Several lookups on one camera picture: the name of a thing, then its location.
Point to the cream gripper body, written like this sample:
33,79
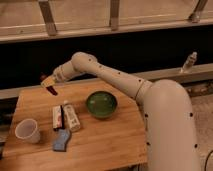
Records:
47,81

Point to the red chili pepper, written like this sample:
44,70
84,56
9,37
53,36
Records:
52,90

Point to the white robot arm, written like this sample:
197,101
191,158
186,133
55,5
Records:
166,108

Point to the green ceramic bowl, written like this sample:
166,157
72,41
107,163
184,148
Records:
101,104

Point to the red and white box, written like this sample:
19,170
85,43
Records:
57,118

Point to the blue sponge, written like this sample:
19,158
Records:
60,143

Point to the white spray bottle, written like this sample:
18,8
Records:
188,64

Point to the left metal window bracket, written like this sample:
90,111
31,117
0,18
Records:
47,17

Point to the metal window bracket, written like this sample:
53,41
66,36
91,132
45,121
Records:
197,12
114,14
47,17

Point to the middle metal window bracket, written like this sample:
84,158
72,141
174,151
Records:
114,14

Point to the right metal window bracket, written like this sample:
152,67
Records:
197,12

